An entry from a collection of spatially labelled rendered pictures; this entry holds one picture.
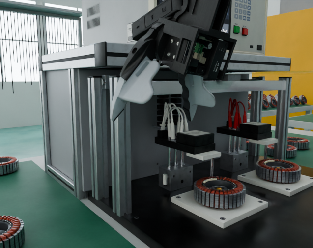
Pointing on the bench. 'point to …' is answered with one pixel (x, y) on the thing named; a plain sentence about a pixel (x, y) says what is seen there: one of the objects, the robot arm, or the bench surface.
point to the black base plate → (184, 218)
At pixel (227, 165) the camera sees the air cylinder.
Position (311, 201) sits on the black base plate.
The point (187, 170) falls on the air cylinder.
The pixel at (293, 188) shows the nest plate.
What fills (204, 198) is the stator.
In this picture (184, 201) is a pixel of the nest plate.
